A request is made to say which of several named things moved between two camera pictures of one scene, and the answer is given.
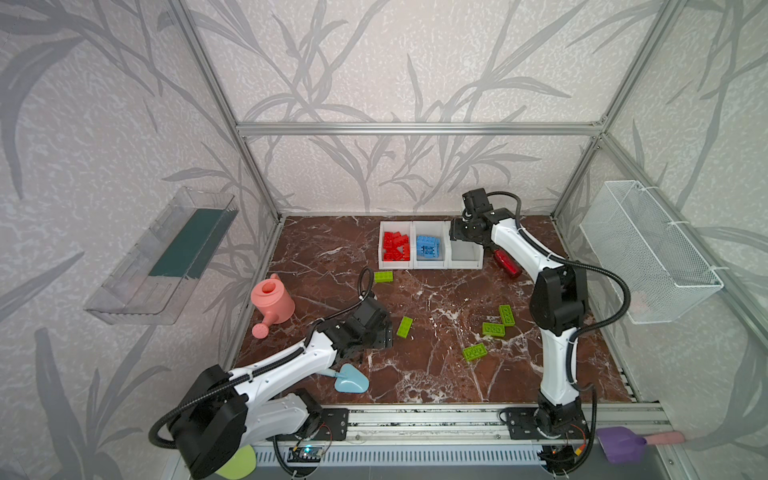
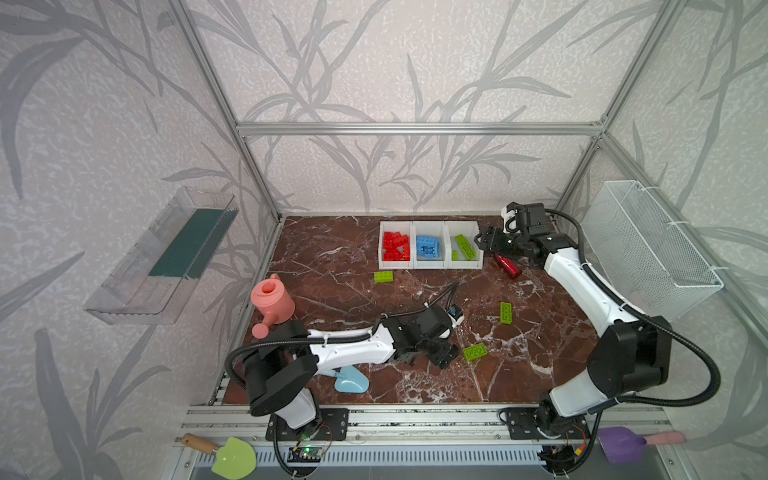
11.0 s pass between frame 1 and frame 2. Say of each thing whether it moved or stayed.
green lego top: stayed
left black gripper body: moved
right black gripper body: moved
